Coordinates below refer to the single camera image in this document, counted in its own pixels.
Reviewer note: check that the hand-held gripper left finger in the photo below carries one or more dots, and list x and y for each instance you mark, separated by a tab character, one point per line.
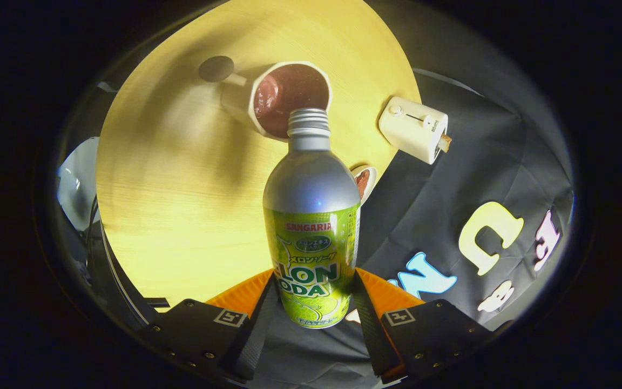
259	329

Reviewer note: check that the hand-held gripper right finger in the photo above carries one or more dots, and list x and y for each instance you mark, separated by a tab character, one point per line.
370	329

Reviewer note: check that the silver bottle with green label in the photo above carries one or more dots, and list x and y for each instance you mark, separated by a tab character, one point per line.
311	189

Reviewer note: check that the brown food piece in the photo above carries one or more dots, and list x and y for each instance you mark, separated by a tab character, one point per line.
363	183

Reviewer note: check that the small white plate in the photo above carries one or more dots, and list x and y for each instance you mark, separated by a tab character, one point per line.
372	177

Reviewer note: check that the wooden table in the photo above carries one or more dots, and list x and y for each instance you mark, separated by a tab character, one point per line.
181	189

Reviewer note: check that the black backdrop cloth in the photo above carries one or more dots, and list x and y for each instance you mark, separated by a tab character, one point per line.
451	189

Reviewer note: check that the slice of toast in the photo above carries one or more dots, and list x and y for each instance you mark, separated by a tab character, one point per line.
445	142

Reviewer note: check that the cream white toaster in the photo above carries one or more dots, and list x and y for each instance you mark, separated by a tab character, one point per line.
408	127

